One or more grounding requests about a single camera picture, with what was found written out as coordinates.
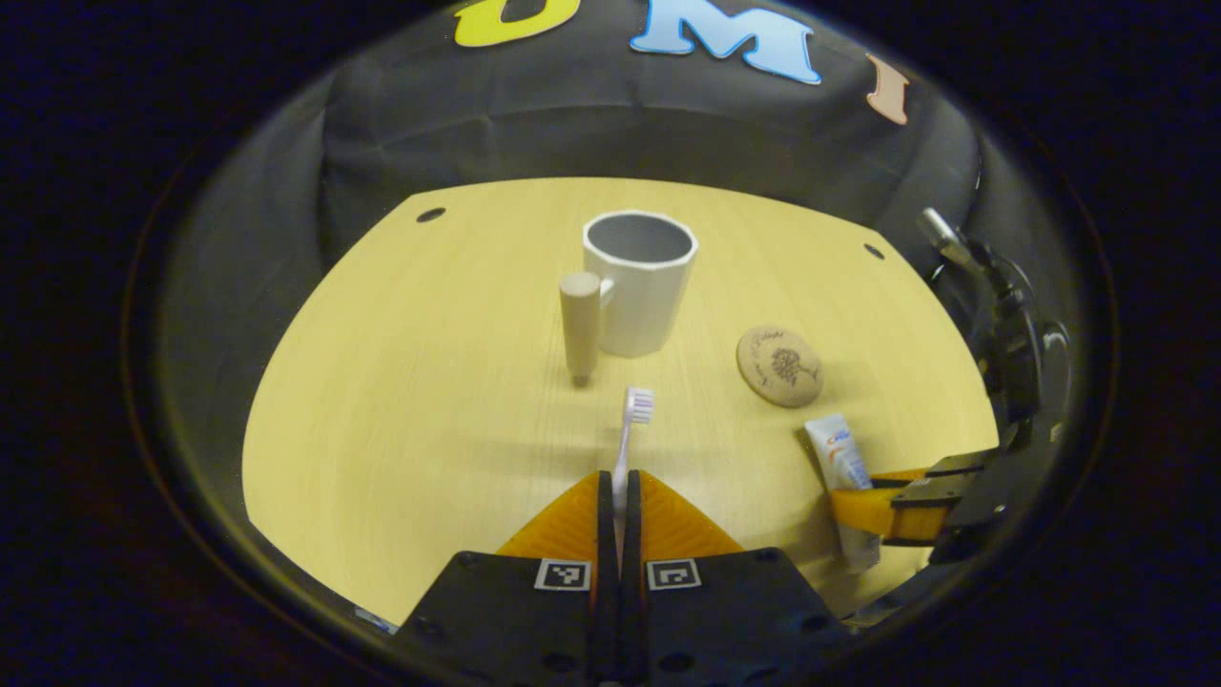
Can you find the round wooden coaster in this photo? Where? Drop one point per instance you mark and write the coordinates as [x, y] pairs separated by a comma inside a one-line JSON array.
[[777, 367]]

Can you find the white toothbrush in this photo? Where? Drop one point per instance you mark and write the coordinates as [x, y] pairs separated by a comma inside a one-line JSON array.
[[639, 405]]

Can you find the light wooden desktop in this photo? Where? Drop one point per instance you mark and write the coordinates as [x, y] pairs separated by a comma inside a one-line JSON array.
[[429, 401]]

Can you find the black backdrop cloth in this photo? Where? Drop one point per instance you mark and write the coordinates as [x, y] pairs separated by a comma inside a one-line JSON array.
[[534, 134]]

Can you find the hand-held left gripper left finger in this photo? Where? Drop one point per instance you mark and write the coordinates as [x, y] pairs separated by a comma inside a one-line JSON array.
[[606, 534]]

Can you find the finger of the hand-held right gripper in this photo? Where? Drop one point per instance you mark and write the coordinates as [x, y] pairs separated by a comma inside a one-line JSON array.
[[959, 465], [954, 506]]

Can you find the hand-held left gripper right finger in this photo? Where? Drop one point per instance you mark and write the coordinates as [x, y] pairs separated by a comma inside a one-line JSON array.
[[631, 572]]

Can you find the white toothpaste tube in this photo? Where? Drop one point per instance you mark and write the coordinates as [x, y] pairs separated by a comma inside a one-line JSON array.
[[839, 453]]

